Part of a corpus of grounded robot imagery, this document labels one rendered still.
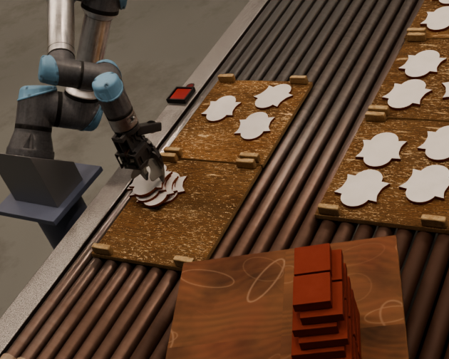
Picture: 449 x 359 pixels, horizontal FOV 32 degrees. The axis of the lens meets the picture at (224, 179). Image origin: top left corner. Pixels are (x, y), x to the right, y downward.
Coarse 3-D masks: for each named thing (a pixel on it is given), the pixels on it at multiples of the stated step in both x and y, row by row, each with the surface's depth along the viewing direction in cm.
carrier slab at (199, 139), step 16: (240, 80) 260; (256, 80) 257; (208, 96) 258; (240, 96) 252; (304, 96) 243; (240, 112) 245; (256, 112) 243; (272, 112) 240; (288, 112) 238; (192, 128) 246; (208, 128) 243; (224, 128) 241; (272, 128) 233; (176, 144) 241; (192, 144) 239; (208, 144) 237; (224, 144) 234; (240, 144) 232; (256, 144) 230; (272, 144) 227; (192, 160) 234; (208, 160) 230; (224, 160) 228
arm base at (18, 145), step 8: (16, 128) 243; (24, 128) 241; (32, 128) 241; (40, 128) 242; (48, 128) 245; (16, 136) 242; (24, 136) 241; (32, 136) 241; (40, 136) 242; (48, 136) 245; (16, 144) 241; (24, 144) 240; (32, 144) 241; (40, 144) 242; (48, 144) 244; (8, 152) 242; (16, 152) 240; (24, 152) 239; (32, 152) 240; (40, 152) 241; (48, 152) 243
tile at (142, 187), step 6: (168, 174) 221; (138, 180) 224; (144, 180) 223; (150, 180) 222; (156, 180) 221; (132, 186) 223; (138, 186) 222; (144, 186) 221; (150, 186) 220; (156, 186) 219; (138, 192) 219; (144, 192) 218; (150, 192) 218
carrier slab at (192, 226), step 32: (192, 192) 220; (224, 192) 216; (128, 224) 218; (160, 224) 213; (192, 224) 210; (224, 224) 206; (96, 256) 213; (128, 256) 207; (160, 256) 203; (192, 256) 200
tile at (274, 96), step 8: (272, 88) 249; (280, 88) 247; (288, 88) 246; (256, 96) 248; (264, 96) 246; (272, 96) 245; (280, 96) 244; (288, 96) 243; (256, 104) 244; (264, 104) 243; (272, 104) 242; (280, 104) 242
